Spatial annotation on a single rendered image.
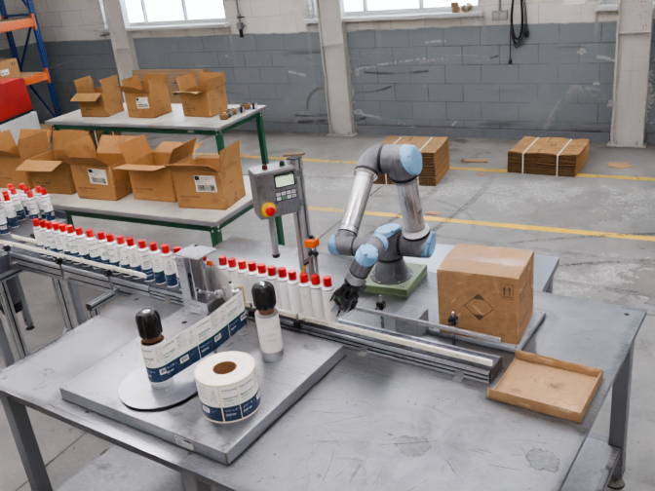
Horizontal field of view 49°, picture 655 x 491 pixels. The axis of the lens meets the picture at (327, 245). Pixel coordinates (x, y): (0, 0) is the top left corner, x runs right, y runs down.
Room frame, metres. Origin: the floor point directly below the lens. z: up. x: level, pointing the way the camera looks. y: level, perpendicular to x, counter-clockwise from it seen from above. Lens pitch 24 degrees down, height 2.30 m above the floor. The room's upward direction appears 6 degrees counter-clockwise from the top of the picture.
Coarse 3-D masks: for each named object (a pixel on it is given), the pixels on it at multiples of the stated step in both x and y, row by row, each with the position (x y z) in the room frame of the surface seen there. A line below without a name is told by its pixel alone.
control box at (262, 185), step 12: (252, 168) 2.72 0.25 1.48; (276, 168) 2.68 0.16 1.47; (288, 168) 2.68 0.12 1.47; (252, 180) 2.67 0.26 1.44; (264, 180) 2.64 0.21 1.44; (252, 192) 2.70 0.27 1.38; (264, 192) 2.64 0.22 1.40; (264, 204) 2.64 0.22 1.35; (276, 204) 2.65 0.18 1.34; (288, 204) 2.67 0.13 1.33; (264, 216) 2.63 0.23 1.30
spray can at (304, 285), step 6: (300, 276) 2.53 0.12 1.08; (306, 276) 2.53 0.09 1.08; (300, 282) 2.53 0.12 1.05; (306, 282) 2.53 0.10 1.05; (300, 288) 2.52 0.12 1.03; (306, 288) 2.52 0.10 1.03; (300, 294) 2.53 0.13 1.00; (306, 294) 2.52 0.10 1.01; (300, 300) 2.53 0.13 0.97; (306, 300) 2.52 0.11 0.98; (306, 306) 2.52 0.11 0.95; (306, 312) 2.52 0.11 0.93; (312, 312) 2.52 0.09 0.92
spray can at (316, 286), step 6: (312, 276) 2.51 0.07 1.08; (318, 276) 2.50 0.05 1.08; (312, 282) 2.50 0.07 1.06; (318, 282) 2.50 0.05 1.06; (312, 288) 2.49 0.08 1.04; (318, 288) 2.49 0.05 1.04; (312, 294) 2.50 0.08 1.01; (318, 294) 2.49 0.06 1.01; (312, 300) 2.50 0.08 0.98; (318, 300) 2.49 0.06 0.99; (312, 306) 2.51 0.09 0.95; (318, 306) 2.49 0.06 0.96; (318, 312) 2.49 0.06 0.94; (324, 312) 2.50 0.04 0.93; (318, 318) 2.49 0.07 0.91; (324, 318) 2.49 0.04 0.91
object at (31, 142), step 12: (0, 132) 5.41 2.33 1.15; (24, 132) 5.49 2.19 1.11; (36, 132) 5.44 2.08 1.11; (48, 132) 5.38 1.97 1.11; (0, 144) 5.37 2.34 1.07; (12, 144) 5.45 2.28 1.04; (24, 144) 5.13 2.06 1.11; (36, 144) 5.21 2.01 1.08; (48, 144) 5.31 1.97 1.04; (0, 156) 5.17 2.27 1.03; (12, 156) 5.09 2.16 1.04; (24, 156) 5.11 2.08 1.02; (0, 168) 5.20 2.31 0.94; (12, 168) 5.14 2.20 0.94; (0, 180) 5.22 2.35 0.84; (12, 180) 5.16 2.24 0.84; (24, 180) 5.10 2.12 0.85
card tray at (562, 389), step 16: (512, 368) 2.12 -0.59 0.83; (528, 368) 2.10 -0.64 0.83; (544, 368) 2.09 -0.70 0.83; (560, 368) 2.08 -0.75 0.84; (576, 368) 2.05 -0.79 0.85; (592, 368) 2.02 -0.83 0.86; (512, 384) 2.03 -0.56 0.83; (528, 384) 2.02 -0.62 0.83; (544, 384) 2.01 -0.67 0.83; (560, 384) 2.00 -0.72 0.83; (576, 384) 1.99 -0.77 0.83; (592, 384) 1.98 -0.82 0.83; (512, 400) 1.92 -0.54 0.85; (528, 400) 1.89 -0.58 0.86; (544, 400) 1.92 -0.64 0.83; (560, 400) 1.91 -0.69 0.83; (576, 400) 1.90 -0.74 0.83; (560, 416) 1.83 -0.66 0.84; (576, 416) 1.80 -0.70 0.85
